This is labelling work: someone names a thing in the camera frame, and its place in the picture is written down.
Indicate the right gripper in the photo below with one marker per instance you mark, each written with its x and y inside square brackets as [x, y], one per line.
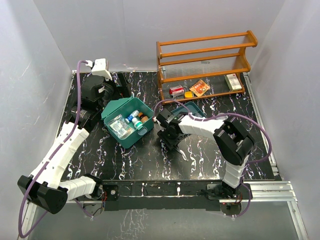
[171, 143]

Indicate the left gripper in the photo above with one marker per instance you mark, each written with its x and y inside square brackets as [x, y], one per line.
[125, 88]

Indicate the small black scissors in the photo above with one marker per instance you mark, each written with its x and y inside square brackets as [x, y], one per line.
[182, 153]

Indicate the blue white bandage roll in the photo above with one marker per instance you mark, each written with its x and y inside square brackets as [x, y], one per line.
[131, 116]

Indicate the brown medicine bottle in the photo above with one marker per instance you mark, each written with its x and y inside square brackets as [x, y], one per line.
[143, 118]

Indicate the white spray bottle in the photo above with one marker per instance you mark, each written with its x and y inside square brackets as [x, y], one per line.
[137, 123]

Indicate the blue divided tray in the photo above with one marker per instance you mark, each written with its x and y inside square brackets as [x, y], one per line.
[192, 107]

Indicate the clear bag of plasters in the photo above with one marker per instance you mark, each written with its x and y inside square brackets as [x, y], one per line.
[119, 127]

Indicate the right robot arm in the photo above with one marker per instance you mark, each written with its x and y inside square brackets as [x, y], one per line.
[233, 140]

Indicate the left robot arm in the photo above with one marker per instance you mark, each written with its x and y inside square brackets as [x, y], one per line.
[44, 187]

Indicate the red white medicine box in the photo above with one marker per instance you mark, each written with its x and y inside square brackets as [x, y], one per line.
[176, 91]

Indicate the white green medicine box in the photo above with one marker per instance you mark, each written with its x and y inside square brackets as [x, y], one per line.
[233, 82]

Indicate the yellow tape measure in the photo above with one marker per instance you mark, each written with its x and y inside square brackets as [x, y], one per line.
[188, 94]

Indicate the orange snack packet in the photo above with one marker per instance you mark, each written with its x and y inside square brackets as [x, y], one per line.
[199, 88]

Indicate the wooden shelf rack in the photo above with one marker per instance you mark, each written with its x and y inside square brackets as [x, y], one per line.
[184, 62]

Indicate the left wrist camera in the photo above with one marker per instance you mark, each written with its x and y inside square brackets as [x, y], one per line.
[99, 68]

